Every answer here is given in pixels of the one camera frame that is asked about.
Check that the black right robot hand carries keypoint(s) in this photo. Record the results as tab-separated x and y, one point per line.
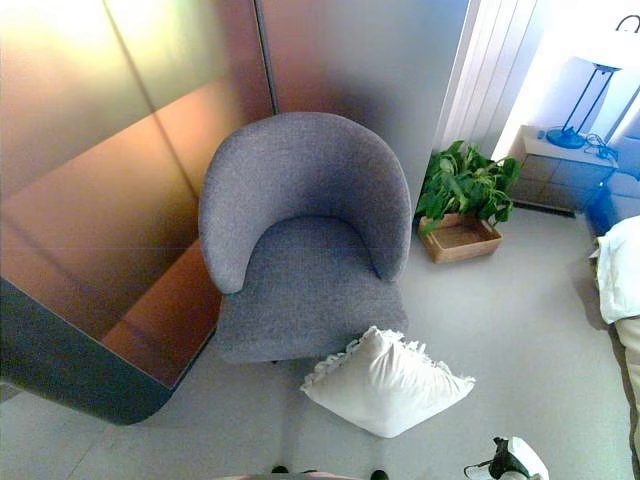
504	462

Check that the white frilled square pillow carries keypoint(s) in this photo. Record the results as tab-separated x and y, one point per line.
385	385

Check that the black right robot foot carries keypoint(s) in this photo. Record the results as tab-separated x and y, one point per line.
378	473

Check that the black robot foot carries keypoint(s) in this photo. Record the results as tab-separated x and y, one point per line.
378	473
280	469

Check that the beige bed mattress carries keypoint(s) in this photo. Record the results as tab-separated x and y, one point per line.
633	360

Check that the wooden planter box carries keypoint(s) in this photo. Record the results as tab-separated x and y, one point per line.
452	252

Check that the black left robot foot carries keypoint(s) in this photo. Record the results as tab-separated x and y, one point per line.
280	469

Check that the white bed duvet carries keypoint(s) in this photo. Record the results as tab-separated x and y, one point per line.
622	270

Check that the green leafy potted plant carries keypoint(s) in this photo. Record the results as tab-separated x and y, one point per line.
460	185

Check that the white-topped bedside cabinet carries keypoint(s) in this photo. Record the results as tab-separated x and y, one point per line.
560	175

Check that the table lamp with white shade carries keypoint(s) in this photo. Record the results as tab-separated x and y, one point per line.
565	138

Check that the grey fabric tub armchair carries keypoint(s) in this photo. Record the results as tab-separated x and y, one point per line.
300	175

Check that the white pleated curtain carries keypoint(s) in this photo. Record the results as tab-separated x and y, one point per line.
480	75

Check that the copper mirrored wardrobe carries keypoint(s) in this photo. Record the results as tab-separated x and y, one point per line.
100	150

